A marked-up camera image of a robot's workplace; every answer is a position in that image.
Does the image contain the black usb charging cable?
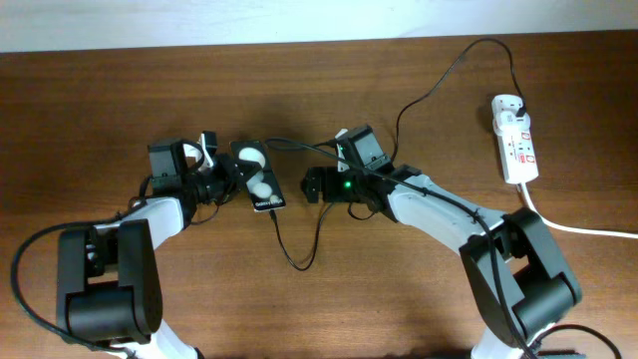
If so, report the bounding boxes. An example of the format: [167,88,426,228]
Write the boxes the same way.
[268,37,527,272]

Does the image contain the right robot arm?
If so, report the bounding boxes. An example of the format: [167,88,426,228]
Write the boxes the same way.
[308,126,582,358]

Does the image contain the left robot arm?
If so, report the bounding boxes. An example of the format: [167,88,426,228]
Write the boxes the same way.
[56,132,285,358]

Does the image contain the white usb charger plug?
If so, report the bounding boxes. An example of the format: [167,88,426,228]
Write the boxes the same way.
[491,95,530,136]

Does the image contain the white power strip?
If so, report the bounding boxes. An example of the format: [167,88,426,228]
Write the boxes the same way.
[493,122,539,184]

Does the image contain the white power strip cord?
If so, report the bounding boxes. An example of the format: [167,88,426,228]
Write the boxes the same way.
[516,181,638,240]

